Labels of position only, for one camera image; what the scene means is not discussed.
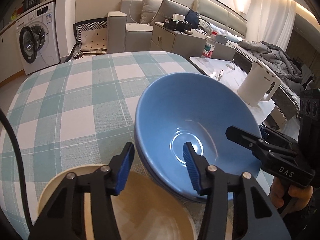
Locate black patterned folded mat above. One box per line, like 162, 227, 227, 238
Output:
65, 17, 107, 62

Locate cream plate back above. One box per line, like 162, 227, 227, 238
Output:
39, 165, 196, 239

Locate black cable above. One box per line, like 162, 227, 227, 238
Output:
0, 108, 34, 233

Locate white electric kettle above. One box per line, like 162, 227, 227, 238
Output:
237, 60, 281, 107

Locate white curtain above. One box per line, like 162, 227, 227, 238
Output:
245, 0, 296, 50

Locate grey duvet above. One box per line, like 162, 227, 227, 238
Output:
238, 40, 303, 94

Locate white washing machine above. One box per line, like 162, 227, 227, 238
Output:
15, 1, 60, 75

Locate beige bedside cabinet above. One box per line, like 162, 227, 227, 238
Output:
150, 21, 237, 61

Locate kitchen counter cabinets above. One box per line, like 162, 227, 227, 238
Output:
0, 22, 25, 87

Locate light blue bowl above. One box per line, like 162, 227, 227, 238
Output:
135, 72, 260, 203

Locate bed with beige headboard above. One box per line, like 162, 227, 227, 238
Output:
192, 0, 304, 120

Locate green checkered tablecloth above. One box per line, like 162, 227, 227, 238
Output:
0, 51, 273, 240

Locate black organizer box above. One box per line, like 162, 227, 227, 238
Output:
163, 14, 192, 32

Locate grey cushion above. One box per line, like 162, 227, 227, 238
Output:
149, 0, 190, 26
139, 0, 162, 24

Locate dark blue clothing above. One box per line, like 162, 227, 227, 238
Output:
184, 9, 201, 29

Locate grey cushion left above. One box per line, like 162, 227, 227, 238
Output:
139, 0, 162, 24

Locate beige sofa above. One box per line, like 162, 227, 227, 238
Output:
107, 0, 153, 54

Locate person's right hand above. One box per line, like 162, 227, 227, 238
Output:
268, 177, 315, 213

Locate yellow oil bottle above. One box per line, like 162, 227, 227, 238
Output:
10, 9, 18, 21

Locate grey cushion right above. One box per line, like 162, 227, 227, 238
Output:
149, 0, 190, 26

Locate plastic water bottle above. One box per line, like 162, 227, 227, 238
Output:
201, 31, 217, 61

